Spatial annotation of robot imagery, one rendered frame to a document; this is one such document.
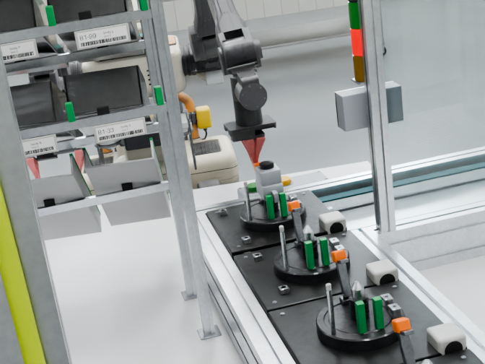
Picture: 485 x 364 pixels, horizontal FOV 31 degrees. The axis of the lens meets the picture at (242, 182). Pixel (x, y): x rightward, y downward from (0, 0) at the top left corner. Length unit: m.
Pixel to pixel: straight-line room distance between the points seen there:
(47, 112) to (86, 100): 0.07
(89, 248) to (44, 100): 0.69
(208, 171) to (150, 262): 0.86
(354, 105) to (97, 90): 0.49
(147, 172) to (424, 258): 0.58
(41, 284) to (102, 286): 1.34
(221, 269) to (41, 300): 1.09
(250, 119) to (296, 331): 0.57
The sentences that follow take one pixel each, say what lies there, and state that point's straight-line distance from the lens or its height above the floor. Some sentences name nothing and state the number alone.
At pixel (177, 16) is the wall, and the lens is 10.01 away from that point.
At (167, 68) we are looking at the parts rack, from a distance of 1.48.
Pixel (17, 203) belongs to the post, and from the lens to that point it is 0.57.
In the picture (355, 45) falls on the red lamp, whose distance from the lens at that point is 1.66.
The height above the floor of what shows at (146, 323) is 0.86.
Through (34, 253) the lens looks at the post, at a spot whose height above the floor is 1.46.
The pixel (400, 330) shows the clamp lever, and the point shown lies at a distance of 1.21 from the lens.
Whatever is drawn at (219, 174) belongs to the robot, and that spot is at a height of 0.75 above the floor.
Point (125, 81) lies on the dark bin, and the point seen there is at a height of 1.35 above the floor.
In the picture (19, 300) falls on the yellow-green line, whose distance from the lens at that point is 0.58.
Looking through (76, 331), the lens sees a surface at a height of 0.86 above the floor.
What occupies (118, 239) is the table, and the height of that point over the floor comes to 0.86.
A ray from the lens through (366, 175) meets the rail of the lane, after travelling 2.05.
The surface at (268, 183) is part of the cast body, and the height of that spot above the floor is 1.06.
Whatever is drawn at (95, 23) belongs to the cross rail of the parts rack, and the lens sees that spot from 1.45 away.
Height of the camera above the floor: 1.67
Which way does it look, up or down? 20 degrees down
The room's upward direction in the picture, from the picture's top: 8 degrees counter-clockwise
